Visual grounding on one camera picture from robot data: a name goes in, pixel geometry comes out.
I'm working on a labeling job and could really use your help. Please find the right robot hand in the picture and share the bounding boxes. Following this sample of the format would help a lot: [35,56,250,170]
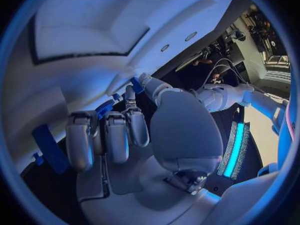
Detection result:
[64,72,225,225]

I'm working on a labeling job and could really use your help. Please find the blue gear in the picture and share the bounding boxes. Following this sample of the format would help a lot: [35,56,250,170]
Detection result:
[94,99,116,120]

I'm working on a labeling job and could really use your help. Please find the glowing light bar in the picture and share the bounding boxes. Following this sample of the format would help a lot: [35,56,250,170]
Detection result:
[216,120,252,180]

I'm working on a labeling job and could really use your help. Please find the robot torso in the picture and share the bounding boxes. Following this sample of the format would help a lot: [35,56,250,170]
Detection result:
[257,99,296,176]

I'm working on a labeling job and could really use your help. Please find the long blue block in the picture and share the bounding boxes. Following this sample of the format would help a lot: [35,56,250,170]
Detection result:
[31,124,70,175]

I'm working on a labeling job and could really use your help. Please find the white cable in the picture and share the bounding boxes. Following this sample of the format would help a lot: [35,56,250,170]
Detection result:
[211,64,250,85]
[203,58,255,91]

